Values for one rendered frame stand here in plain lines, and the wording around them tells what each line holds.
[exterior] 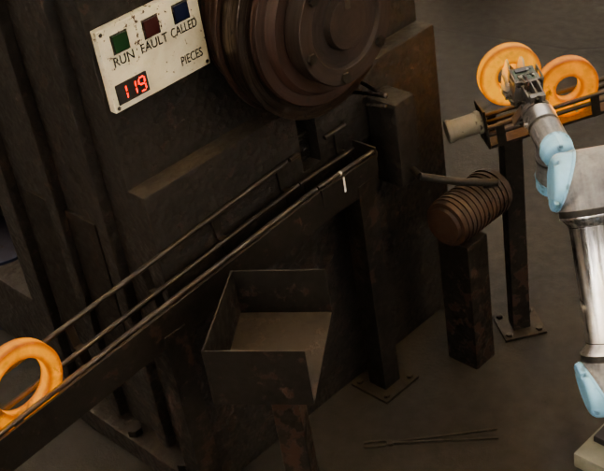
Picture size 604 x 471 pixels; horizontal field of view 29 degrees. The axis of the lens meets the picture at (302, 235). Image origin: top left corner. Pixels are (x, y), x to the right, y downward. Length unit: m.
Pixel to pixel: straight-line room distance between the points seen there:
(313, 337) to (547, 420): 0.86
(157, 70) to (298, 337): 0.63
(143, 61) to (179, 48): 0.09
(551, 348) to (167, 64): 1.40
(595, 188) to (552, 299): 1.14
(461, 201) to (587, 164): 0.64
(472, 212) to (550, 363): 0.53
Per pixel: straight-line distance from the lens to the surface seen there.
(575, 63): 2.97
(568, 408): 3.11
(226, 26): 2.44
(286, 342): 2.44
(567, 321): 3.38
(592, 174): 2.35
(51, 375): 2.40
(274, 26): 2.43
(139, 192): 2.51
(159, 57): 2.46
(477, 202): 2.96
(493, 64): 2.91
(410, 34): 3.00
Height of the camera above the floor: 2.12
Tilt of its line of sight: 34 degrees down
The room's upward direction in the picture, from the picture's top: 10 degrees counter-clockwise
